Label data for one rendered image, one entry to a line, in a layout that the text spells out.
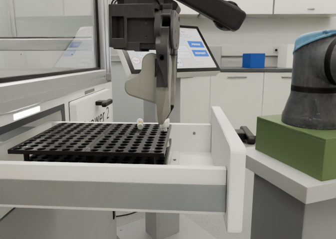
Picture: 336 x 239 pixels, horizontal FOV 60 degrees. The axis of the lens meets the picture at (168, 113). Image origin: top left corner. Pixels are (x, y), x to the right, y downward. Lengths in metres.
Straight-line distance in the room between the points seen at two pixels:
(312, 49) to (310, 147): 0.23
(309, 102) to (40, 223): 0.65
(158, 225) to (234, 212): 1.34
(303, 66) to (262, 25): 3.53
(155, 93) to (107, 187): 0.13
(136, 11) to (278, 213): 0.65
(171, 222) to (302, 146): 1.12
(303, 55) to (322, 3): 3.43
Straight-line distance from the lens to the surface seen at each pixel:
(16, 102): 0.51
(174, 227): 1.77
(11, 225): 0.54
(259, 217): 0.94
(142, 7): 0.37
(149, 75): 0.37
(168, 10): 0.37
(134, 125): 0.56
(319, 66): 0.76
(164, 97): 0.36
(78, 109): 0.70
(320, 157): 0.73
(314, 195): 0.72
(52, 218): 0.67
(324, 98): 0.79
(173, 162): 0.52
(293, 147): 0.78
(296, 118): 0.79
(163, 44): 0.35
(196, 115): 3.48
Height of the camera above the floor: 1.03
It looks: 11 degrees down
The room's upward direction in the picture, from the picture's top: straight up
